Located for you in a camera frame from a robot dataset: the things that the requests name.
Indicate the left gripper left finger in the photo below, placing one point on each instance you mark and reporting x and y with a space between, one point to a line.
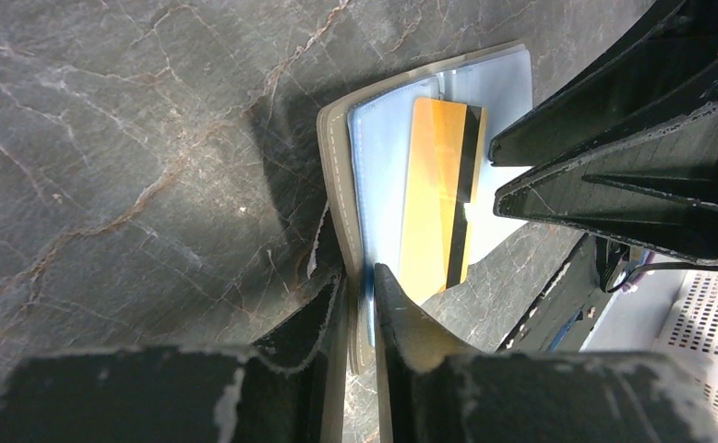
286 386

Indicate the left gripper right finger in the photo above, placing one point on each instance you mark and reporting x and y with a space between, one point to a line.
434 387

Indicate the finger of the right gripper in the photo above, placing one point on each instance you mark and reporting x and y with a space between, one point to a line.
657 189
667 46

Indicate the olive card holder wallet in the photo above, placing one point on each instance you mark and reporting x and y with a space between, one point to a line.
363 141

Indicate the gold credit card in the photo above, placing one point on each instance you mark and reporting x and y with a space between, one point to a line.
445 156

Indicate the white slotted cable duct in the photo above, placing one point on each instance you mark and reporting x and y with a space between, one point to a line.
690 333

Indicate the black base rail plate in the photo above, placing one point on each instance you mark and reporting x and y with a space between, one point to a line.
564 313

